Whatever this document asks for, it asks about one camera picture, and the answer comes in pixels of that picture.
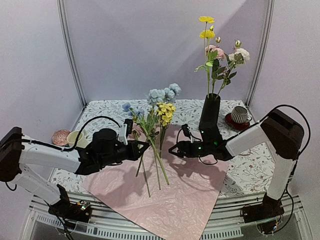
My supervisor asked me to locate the light blue hydrangea stem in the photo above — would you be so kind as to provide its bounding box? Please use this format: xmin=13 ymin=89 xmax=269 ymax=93
xmin=134 ymin=83 xmax=182 ymax=178

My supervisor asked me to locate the yellow small flower sprig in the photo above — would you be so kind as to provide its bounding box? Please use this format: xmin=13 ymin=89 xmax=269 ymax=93
xmin=156 ymin=102 xmax=176 ymax=158

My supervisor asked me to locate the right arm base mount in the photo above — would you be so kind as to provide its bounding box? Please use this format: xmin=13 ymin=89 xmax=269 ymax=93
xmin=240 ymin=194 xmax=285 ymax=235

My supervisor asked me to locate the striped ceramic cup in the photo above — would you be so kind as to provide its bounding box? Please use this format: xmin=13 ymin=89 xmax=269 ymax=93
xmin=230 ymin=106 xmax=252 ymax=124

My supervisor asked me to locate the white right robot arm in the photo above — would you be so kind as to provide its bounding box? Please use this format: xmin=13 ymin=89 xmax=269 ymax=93
xmin=168 ymin=105 xmax=306 ymax=218

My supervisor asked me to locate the tall black vase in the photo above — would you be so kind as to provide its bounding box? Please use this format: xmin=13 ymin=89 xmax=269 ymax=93
xmin=198 ymin=93 xmax=221 ymax=130

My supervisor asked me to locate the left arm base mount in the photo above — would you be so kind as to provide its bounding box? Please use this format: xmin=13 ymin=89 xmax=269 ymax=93
xmin=48 ymin=184 xmax=92 ymax=223

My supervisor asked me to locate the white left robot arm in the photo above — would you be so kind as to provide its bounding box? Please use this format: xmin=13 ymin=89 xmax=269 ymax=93
xmin=0 ymin=126 xmax=150 ymax=217

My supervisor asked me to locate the small blue flower stem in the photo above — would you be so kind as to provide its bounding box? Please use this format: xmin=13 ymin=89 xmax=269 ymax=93
xmin=122 ymin=102 xmax=170 ymax=185

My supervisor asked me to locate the right aluminium frame post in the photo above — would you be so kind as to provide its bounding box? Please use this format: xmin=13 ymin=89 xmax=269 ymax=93
xmin=245 ymin=0 xmax=275 ymax=108

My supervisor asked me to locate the yellow poppy flower stem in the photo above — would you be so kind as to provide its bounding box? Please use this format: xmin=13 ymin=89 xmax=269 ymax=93
xmin=194 ymin=15 xmax=217 ymax=98

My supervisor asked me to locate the aluminium frame post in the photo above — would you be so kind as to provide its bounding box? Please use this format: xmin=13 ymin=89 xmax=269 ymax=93
xmin=56 ymin=0 xmax=87 ymax=108
xmin=245 ymin=0 xmax=275 ymax=108

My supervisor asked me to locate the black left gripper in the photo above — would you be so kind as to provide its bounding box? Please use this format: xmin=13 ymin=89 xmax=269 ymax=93
xmin=99 ymin=139 xmax=149 ymax=168

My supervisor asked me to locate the single pink carnation stem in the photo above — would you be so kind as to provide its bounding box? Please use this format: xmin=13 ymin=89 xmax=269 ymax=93
xmin=133 ymin=127 xmax=151 ymax=198

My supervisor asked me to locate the white rose stem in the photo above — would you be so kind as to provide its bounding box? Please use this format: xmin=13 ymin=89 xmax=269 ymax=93
xmin=215 ymin=40 xmax=251 ymax=96

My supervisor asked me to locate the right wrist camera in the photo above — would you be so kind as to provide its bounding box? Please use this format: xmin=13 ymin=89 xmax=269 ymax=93
xmin=181 ymin=124 xmax=195 ymax=143

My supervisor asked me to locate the red round saucer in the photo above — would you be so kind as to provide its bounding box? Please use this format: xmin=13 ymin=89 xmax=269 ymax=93
xmin=224 ymin=113 xmax=251 ymax=132

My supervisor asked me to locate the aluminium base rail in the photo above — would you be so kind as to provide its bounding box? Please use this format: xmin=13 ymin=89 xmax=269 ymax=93
xmin=26 ymin=191 xmax=308 ymax=240

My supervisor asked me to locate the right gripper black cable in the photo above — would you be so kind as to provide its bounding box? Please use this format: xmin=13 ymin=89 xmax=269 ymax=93
xmin=176 ymin=129 xmax=219 ymax=165

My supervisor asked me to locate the pink wrapping paper sheet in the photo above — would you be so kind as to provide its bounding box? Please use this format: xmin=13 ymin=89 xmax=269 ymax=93
xmin=81 ymin=126 xmax=231 ymax=240

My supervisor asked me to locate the left aluminium frame post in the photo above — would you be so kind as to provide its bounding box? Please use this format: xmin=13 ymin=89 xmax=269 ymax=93
xmin=56 ymin=0 xmax=87 ymax=108

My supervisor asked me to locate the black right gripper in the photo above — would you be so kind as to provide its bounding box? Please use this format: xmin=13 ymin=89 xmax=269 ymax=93
xmin=168 ymin=141 xmax=214 ymax=159

